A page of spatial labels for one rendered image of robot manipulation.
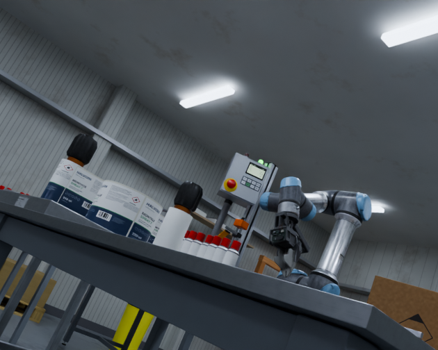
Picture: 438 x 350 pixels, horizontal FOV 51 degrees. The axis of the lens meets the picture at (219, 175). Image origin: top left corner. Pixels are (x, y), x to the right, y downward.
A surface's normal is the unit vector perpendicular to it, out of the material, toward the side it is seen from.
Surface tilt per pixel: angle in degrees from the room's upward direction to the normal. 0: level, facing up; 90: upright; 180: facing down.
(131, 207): 90
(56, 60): 90
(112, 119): 90
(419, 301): 90
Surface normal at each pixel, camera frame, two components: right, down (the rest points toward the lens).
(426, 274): -0.73, -0.49
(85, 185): 0.58, -0.01
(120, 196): -0.07, -0.34
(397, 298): -0.51, -0.47
